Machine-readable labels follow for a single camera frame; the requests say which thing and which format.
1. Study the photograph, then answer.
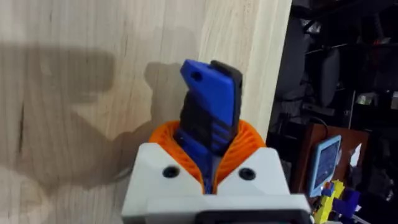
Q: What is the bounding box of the blue-framed tablet screen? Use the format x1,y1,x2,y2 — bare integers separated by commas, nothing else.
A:
308,134,342,198

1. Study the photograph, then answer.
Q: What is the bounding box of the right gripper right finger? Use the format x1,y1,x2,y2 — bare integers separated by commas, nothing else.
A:
214,119,293,196

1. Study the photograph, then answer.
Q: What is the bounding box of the toy blocks heap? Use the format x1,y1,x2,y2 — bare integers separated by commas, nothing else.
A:
313,179,364,224

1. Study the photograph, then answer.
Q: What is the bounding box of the blue electric screwdriver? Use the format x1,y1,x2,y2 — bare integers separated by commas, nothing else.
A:
172,58,243,195

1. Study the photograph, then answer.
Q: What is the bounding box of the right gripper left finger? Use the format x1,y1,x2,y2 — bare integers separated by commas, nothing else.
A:
121,120,206,218

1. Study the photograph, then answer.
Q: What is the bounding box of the black office chair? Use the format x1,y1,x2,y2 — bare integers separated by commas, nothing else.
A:
275,15,343,116

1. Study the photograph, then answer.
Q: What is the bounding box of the brown wooden board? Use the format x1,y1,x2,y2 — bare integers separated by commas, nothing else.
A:
295,123,370,195

